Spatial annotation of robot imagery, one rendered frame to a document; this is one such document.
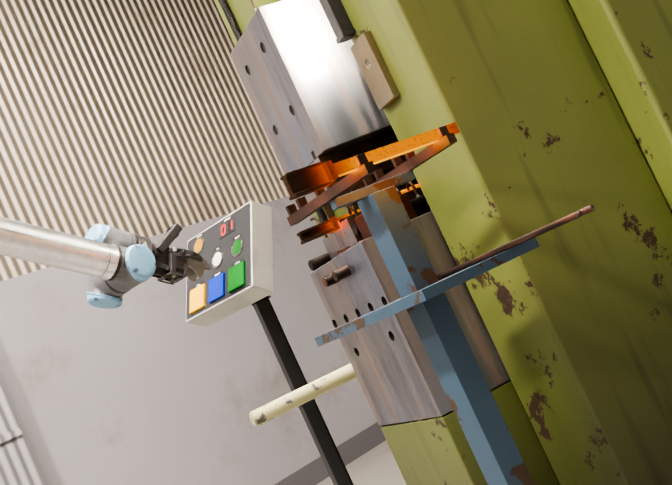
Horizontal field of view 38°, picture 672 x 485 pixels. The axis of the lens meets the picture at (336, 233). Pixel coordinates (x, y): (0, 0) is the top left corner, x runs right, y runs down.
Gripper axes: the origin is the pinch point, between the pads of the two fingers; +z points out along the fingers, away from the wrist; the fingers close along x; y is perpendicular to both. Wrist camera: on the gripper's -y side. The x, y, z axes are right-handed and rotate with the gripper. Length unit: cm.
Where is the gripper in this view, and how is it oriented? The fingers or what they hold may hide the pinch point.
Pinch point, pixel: (206, 265)
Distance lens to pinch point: 283.6
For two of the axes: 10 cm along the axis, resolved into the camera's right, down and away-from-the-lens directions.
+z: 7.5, 2.6, 6.1
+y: 0.5, 8.9, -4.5
